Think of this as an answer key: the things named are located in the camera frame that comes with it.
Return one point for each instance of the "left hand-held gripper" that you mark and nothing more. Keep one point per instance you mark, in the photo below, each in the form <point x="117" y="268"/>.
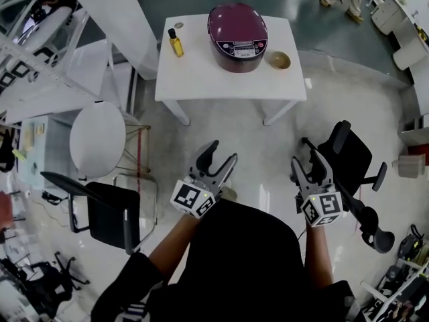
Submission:
<point x="191" y="196"/>

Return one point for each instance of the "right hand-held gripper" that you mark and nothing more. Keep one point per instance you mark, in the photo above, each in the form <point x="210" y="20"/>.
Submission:
<point x="323" y="206"/>

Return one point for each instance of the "purple rice cooker lid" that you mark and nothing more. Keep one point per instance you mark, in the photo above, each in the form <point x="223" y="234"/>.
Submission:
<point x="234" y="20"/>

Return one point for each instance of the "person's right forearm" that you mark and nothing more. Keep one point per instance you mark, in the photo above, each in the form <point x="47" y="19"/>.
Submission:
<point x="316" y="257"/>

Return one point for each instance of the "person's left forearm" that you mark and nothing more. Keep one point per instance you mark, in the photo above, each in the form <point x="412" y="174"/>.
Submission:
<point x="174" y="243"/>

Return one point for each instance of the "black office chair with armrests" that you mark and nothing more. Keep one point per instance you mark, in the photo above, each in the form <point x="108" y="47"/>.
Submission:
<point x="352" y="159"/>

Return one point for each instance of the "white square table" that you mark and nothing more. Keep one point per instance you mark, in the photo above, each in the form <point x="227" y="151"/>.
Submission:
<point x="201" y="79"/>

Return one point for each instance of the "grey cardboard box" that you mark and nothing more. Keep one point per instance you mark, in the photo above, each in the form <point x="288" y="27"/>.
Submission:
<point x="409" y="166"/>

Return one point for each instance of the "person's black clothing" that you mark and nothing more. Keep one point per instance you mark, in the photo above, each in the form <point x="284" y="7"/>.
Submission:
<point x="241" y="267"/>

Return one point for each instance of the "black bag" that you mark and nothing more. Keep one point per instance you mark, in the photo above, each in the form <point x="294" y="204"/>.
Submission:
<point x="410" y="243"/>

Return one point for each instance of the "white round chair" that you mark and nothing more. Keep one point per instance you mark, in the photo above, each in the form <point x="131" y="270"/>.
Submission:
<point x="97" y="139"/>

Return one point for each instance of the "beige ceramic bowl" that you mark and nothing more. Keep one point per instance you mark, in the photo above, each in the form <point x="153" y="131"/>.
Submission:
<point x="280" y="60"/>

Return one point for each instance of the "yellow oil bottle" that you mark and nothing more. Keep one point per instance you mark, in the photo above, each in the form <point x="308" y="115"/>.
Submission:
<point x="176" y="45"/>

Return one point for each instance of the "small round grey coaster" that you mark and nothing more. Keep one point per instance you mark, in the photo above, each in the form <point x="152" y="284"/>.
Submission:
<point x="178" y="25"/>

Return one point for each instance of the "white cluttered rack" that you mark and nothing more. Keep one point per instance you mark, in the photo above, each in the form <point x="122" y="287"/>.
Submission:
<point x="399" y="294"/>

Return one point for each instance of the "white curved desk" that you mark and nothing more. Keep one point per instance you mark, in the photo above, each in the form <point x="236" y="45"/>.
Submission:
<point x="414" y="42"/>

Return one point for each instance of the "white drawer cabinet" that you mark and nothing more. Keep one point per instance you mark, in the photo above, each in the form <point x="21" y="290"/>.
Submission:
<point x="385" y="17"/>

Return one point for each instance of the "white partition panel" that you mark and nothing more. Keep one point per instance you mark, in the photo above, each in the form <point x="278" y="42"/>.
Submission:
<point x="117" y="18"/>

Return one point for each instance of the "black swivel chair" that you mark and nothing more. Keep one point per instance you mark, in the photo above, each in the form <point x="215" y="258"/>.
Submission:
<point x="43" y="277"/>

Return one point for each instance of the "white metal shelf rack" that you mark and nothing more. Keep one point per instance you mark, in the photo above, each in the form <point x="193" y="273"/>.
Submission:
<point x="40" y="45"/>

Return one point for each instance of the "black metal-frame chair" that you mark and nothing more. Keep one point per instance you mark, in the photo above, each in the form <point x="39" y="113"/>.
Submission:
<point x="112" y="213"/>

